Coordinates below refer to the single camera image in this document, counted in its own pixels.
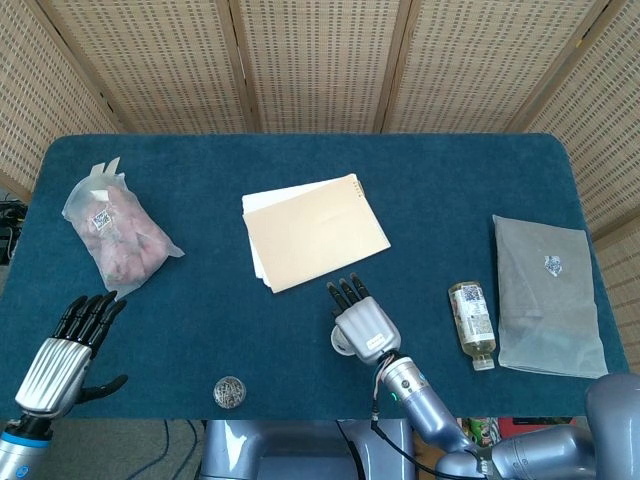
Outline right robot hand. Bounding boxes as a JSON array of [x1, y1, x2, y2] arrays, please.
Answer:
[[326, 272, 403, 365]]

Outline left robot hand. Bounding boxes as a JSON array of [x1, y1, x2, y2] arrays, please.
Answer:
[[14, 291, 129, 419]]

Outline white cup blue flowers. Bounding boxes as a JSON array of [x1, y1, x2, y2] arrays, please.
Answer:
[[330, 324, 355, 357]]

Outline tan spiral notebook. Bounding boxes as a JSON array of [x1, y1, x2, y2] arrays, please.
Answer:
[[243, 173, 392, 295]]

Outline clear bottle floral label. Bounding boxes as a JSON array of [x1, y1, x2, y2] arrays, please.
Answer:
[[448, 282, 497, 372]]

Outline black equipment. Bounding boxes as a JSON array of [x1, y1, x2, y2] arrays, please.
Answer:
[[0, 198, 27, 265]]

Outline blue tablecloth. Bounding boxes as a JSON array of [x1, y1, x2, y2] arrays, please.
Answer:
[[0, 132, 630, 420]]

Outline clear bag pink contents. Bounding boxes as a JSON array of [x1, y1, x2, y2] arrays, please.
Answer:
[[61, 156, 185, 300]]

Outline grey robot torso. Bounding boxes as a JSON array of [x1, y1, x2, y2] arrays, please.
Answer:
[[199, 418, 417, 480]]

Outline clear box of paper clips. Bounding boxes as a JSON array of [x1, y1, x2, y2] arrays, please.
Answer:
[[213, 375, 248, 410]]

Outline green printed package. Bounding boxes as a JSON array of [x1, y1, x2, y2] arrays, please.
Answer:
[[457, 417, 502, 447]]

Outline grey plastic pouch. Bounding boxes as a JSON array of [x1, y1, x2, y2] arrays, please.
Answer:
[[492, 214, 609, 380]]

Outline red box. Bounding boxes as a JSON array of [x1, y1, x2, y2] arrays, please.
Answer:
[[499, 416, 576, 441]]

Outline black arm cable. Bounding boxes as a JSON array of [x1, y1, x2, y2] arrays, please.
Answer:
[[369, 367, 484, 476]]

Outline floor cables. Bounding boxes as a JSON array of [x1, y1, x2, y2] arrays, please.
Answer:
[[132, 418, 202, 480]]

